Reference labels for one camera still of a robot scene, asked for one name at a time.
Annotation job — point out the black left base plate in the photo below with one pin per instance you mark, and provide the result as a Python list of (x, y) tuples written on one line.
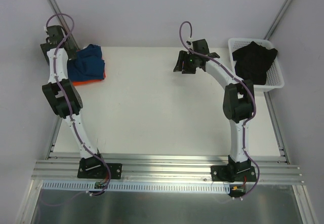
[(115, 170)]

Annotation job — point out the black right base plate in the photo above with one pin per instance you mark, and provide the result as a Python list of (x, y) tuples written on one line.
[(222, 173)]

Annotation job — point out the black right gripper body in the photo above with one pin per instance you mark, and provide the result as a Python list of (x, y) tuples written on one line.
[(182, 63)]

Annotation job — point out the aluminium mounting rail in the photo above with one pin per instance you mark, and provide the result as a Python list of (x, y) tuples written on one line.
[(160, 168)]

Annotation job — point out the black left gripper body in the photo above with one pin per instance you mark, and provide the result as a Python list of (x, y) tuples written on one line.
[(47, 46)]

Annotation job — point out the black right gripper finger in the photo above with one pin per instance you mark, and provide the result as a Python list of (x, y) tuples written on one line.
[(189, 70), (179, 64)]

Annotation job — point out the folded orange t shirt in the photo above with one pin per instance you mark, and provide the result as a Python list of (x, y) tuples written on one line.
[(89, 81)]

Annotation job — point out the blue t shirt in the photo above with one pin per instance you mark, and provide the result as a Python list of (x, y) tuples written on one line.
[(89, 64)]

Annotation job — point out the black t shirt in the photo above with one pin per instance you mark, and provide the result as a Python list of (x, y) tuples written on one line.
[(253, 61)]

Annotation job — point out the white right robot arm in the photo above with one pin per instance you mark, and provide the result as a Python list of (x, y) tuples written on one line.
[(238, 104)]

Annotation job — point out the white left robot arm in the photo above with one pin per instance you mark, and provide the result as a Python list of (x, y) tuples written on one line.
[(66, 102)]

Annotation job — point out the white slotted cable duct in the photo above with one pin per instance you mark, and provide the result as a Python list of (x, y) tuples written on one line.
[(158, 187)]

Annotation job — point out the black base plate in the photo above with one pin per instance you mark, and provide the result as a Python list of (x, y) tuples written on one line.
[(222, 173), (115, 170)]

